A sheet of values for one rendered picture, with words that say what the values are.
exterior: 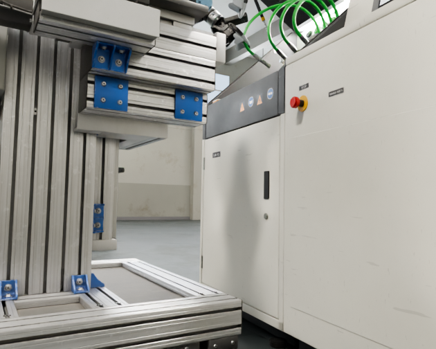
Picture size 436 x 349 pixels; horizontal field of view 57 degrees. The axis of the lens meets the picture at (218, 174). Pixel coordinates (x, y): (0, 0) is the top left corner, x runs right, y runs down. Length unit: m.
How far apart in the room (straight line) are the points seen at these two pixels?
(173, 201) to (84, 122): 9.32
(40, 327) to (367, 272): 0.75
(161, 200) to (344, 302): 9.32
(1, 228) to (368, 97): 1.01
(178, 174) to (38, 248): 9.41
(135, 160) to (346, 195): 9.16
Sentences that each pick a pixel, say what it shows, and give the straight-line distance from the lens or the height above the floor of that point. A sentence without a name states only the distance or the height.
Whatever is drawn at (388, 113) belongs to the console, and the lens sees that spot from 1.05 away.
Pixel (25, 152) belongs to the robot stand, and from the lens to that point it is 1.21.
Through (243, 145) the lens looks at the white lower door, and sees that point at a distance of 1.60.
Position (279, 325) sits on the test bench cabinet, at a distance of 1.42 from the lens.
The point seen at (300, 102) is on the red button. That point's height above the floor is 0.80.
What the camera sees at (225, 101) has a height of 0.93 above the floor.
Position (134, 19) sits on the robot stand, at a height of 0.91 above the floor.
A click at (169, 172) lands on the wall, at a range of 10.45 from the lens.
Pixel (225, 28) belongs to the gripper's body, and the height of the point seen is 1.29.
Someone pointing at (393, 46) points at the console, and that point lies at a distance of 1.08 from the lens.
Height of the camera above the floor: 0.49
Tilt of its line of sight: 4 degrees up
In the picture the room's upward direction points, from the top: 1 degrees clockwise
